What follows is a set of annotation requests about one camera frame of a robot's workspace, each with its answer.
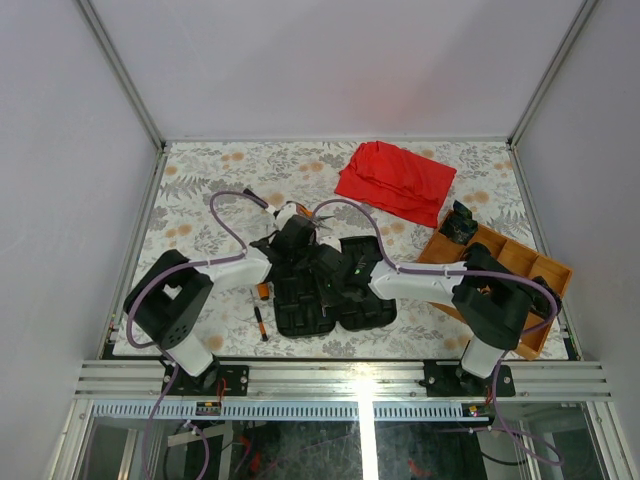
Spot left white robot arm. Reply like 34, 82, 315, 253
124, 214, 315, 395

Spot wooden compartment tray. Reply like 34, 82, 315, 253
418, 220, 573, 360

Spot orange black pliers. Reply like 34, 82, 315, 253
295, 202, 332, 230

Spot aluminium front rail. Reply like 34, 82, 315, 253
70, 359, 614, 423

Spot black handled hammer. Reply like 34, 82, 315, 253
242, 188, 270, 210

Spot black tape roll right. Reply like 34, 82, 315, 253
529, 275, 563, 317

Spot small orange black screwdriver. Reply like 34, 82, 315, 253
253, 306, 269, 342

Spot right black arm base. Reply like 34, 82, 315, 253
419, 360, 516, 400

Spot black plastic tool case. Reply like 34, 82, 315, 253
270, 236, 397, 338

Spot red folded cloth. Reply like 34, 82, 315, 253
335, 141, 457, 228

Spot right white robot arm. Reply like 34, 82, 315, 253
309, 244, 560, 395

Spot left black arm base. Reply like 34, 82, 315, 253
168, 363, 250, 399

